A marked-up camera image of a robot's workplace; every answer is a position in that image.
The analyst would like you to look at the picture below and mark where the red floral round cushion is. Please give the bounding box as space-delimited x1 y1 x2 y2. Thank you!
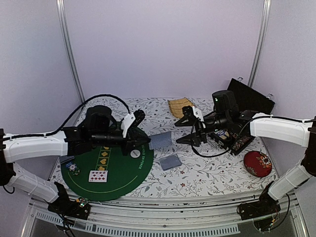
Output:
243 151 272 177

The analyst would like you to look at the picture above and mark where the black poker chip case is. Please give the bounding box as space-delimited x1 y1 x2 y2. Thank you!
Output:
209 79 275 156

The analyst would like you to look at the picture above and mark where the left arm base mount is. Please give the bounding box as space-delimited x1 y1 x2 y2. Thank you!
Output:
47 182 91 220

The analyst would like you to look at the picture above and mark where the right aluminium frame post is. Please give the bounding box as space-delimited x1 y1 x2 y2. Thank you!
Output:
248 0 272 88

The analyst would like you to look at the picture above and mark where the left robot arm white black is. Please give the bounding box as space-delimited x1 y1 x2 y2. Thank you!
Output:
0 106 150 214

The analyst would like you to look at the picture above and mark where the left aluminium frame post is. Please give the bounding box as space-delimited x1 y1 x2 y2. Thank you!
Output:
56 0 85 103

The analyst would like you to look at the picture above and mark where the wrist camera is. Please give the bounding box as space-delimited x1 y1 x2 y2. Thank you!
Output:
120 110 145 138
182 106 204 122

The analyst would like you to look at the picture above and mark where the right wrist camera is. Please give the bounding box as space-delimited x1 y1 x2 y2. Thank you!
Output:
182 106 204 122

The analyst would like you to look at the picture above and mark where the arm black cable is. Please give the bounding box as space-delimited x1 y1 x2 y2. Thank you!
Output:
4 94 131 140
191 118 252 158

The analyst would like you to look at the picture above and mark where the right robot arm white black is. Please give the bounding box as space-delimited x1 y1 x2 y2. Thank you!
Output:
175 90 316 215

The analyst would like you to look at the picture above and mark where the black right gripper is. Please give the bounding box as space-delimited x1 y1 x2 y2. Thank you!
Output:
175 112 230 147

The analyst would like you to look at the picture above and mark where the poker chip stack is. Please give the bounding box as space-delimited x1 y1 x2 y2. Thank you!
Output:
68 164 80 176

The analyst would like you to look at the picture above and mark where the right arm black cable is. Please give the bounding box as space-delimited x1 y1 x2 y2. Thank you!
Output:
191 118 252 158

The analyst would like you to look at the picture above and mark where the blue patterned card deck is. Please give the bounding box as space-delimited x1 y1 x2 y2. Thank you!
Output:
159 155 182 171

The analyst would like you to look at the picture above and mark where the aluminium frame post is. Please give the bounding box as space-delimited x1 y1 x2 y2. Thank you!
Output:
248 0 272 88
56 0 85 103

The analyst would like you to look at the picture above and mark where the eight of diamonds card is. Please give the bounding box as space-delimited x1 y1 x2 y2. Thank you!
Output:
88 170 108 183

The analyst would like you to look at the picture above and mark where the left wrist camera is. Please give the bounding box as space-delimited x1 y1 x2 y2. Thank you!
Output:
120 110 145 138

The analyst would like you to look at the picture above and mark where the woven bamboo tray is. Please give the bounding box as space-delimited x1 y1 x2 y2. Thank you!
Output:
168 97 194 119

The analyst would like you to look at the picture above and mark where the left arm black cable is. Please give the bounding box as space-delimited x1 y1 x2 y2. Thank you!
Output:
4 94 131 140

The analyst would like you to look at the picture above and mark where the white dealer button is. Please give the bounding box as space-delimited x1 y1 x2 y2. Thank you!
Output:
130 149 141 158

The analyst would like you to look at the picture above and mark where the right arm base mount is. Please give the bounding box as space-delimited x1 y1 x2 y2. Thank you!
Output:
237 181 281 232

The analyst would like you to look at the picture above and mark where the round green poker mat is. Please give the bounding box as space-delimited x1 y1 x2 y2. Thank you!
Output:
61 144 154 201

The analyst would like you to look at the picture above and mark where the clubs face-up card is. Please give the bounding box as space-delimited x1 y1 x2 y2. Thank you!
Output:
149 131 172 150

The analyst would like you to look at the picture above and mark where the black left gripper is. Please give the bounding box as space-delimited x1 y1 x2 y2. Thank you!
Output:
91 129 152 157

